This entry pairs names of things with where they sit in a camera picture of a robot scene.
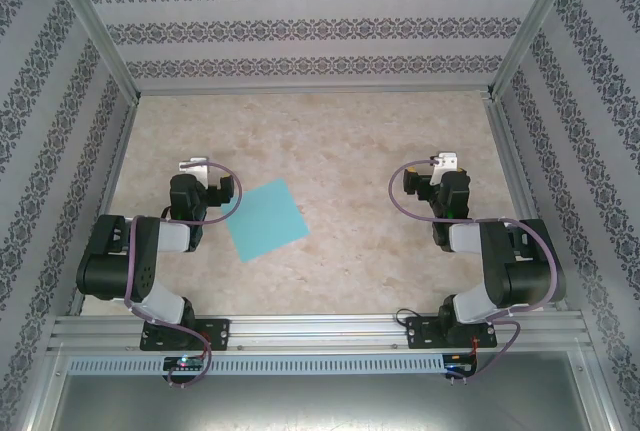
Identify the grey sheet metal panel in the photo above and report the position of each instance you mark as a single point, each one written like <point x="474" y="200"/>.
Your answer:
<point x="320" y="401"/>

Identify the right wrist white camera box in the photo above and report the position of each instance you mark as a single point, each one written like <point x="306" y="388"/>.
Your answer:
<point x="446" y="163"/>

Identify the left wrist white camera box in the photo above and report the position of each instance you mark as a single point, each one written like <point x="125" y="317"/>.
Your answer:
<point x="196" y="167"/>

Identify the aluminium mounting rail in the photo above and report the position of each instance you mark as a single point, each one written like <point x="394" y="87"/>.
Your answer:
<point x="320" y="331"/>

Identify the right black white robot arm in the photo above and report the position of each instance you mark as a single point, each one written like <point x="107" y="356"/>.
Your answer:
<point x="525" y="271"/>

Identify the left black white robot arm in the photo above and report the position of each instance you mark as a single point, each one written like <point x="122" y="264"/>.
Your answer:
<point x="107" y="271"/>

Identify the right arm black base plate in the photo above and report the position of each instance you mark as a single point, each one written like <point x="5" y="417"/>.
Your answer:
<point x="417" y="333"/>

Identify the short aluminium frame post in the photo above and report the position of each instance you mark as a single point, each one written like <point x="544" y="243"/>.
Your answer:
<point x="47" y="391"/>
<point x="595" y="391"/>

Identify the aluminium table side rail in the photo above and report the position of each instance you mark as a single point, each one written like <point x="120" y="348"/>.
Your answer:
<point x="117" y="161"/>
<point x="511" y="161"/>

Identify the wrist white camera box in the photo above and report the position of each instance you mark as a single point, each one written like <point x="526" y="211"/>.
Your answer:
<point x="196" y="167"/>
<point x="446" y="163"/>

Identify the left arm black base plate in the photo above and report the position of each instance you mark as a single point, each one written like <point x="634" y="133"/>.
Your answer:
<point x="220" y="333"/>

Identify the teal paper sheet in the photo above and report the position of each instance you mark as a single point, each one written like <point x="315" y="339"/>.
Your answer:
<point x="267" y="221"/>

